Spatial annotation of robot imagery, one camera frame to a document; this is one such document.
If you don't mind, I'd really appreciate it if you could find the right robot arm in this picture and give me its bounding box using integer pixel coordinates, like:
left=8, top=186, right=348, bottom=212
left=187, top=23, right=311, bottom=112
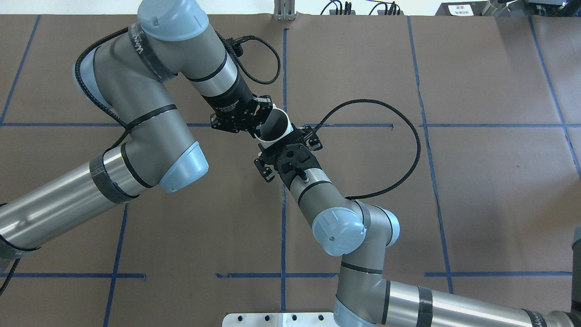
left=255, top=126, right=580, bottom=327

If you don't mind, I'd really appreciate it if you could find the white label card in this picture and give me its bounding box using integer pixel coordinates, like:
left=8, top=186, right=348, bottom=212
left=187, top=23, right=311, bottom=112
left=448, top=4, right=474, bottom=17

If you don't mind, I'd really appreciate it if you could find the black right camera cable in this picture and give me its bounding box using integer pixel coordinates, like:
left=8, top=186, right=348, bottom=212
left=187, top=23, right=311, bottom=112
left=313, top=99, right=422, bottom=200

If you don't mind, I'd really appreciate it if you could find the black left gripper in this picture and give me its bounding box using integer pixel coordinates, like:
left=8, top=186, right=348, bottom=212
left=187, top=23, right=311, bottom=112
left=210, top=86, right=274, bottom=134

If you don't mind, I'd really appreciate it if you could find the orange black adapter box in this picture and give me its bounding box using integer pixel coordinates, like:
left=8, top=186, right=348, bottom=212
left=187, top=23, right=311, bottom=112
left=320, top=0, right=355, bottom=16

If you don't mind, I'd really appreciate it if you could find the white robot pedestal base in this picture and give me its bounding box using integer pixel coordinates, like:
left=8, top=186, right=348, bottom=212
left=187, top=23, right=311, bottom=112
left=222, top=312, right=337, bottom=327

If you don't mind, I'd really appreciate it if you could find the white ribbed HOME mug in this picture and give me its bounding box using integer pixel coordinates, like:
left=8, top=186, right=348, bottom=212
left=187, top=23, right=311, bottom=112
left=256, top=106, right=294, bottom=149

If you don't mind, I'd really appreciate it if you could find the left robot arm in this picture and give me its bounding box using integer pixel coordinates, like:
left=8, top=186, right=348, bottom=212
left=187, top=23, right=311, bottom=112
left=1, top=0, right=272, bottom=262

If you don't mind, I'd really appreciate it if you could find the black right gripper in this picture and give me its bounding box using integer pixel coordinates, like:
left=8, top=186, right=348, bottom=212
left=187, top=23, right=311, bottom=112
left=254, top=128, right=322, bottom=183

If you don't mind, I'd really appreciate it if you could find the aluminium frame post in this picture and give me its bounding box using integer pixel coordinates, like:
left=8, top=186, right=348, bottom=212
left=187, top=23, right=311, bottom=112
left=273, top=0, right=296, bottom=21

